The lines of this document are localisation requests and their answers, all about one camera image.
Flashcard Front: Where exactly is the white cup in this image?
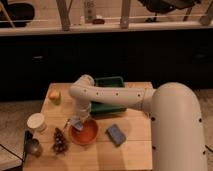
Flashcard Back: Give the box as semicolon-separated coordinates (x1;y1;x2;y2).
27;113;47;132

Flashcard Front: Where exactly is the dark grape bunch toy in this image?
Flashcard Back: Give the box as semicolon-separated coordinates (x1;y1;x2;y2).
52;128;68;154

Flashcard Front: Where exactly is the dark chair at right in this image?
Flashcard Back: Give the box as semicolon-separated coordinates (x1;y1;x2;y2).
138;0;202;23

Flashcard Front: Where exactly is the grey blue towel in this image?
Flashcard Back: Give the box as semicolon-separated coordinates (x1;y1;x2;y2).
70;117;83;131

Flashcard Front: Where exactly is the green plastic bin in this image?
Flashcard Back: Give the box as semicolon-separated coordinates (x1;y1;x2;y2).
91;76;125;115

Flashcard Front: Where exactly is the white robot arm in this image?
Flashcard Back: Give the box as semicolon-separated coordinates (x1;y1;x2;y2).
69;75;208;171

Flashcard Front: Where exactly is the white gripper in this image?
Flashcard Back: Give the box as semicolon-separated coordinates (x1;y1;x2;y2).
74;108;90;122

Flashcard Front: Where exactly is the yellow green toy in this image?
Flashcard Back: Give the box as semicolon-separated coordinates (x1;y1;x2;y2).
48;90;61;105

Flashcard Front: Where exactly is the red bowl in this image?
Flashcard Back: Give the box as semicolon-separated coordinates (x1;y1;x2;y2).
69;119;99;146

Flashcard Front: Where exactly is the small spoon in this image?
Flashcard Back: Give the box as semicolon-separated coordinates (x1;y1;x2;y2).
63;119;70;131

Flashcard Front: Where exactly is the black office chair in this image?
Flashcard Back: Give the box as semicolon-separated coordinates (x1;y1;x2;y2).
0;3;35;28

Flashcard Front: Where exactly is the blue sponge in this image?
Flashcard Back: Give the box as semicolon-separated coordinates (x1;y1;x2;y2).
106;124;126;146

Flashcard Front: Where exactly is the red object on floor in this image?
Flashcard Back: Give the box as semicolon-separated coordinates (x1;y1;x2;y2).
92;19;105;25

